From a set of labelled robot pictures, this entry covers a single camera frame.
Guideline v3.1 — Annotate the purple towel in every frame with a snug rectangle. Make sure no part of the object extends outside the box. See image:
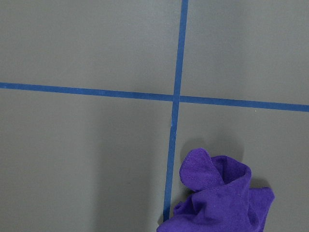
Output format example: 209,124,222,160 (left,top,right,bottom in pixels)
157,148,275,232

